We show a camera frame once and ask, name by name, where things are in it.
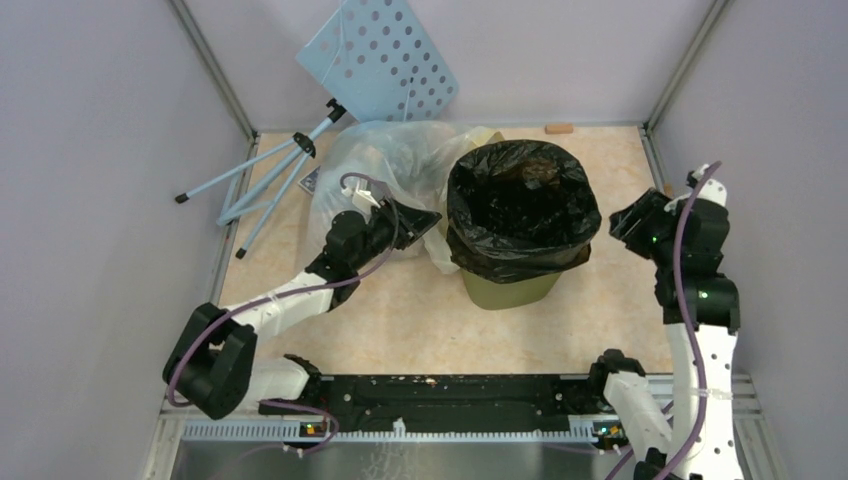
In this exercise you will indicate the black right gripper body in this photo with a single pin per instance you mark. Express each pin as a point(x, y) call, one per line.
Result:
point(645, 229)

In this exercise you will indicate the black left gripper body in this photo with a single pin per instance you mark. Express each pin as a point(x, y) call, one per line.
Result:
point(380, 234)

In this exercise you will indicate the black trash bag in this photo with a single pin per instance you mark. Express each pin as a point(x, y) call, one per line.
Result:
point(518, 210)

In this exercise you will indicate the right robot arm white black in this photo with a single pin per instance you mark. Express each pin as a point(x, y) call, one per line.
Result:
point(701, 318)

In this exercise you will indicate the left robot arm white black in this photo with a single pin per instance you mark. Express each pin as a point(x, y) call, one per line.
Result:
point(212, 366)

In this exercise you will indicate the translucent plastic bag with trash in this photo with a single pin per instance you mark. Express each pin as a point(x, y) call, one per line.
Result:
point(413, 159)

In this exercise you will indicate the green mesh trash bin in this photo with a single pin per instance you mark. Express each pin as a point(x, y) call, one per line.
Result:
point(492, 296)

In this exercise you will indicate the light blue tripod legs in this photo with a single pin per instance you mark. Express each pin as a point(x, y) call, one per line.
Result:
point(301, 148)

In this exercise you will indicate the small wooden block back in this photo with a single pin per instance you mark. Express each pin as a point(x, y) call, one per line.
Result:
point(559, 128)

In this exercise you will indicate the light blue perforated stand plate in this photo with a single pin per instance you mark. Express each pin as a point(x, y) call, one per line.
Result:
point(377, 62)

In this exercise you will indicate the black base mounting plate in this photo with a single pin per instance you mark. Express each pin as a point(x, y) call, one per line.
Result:
point(453, 403)

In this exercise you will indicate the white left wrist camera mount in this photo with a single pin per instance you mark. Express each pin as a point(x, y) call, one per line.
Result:
point(361, 199)

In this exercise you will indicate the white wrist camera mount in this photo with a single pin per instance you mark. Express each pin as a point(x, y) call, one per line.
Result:
point(703, 186)
point(361, 199)

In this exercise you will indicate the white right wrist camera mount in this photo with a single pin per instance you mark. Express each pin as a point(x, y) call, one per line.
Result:
point(703, 186)

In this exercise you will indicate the aluminium corner post left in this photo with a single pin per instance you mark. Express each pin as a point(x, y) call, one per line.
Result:
point(212, 67)

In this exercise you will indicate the aluminium corner post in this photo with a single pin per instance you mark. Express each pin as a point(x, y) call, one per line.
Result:
point(691, 54)
point(212, 67)

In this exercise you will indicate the aluminium corner post right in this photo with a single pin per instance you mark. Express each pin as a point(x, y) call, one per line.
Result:
point(691, 54)

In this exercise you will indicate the aluminium frame rail front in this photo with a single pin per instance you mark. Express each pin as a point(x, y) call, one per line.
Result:
point(254, 423)

